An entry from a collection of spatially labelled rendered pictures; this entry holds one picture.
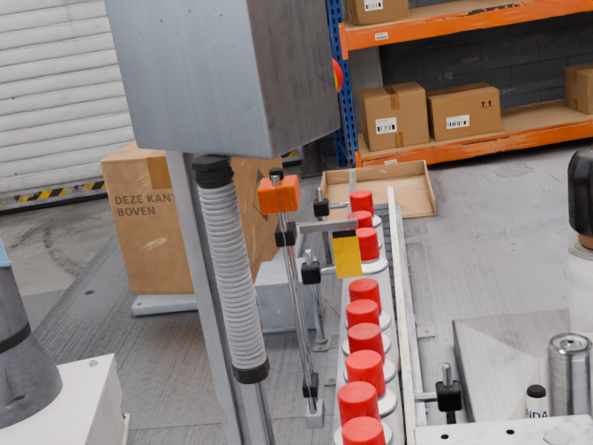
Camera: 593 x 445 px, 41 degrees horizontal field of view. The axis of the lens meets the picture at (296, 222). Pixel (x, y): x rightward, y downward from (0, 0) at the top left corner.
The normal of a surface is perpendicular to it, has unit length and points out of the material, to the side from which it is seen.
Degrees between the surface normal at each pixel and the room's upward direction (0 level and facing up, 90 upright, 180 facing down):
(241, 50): 90
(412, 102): 90
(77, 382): 5
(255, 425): 90
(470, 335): 0
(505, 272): 0
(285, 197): 90
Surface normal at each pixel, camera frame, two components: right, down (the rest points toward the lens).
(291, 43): 0.76, 0.11
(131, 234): -0.28, 0.37
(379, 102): 0.04, 0.33
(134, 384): -0.15, -0.93
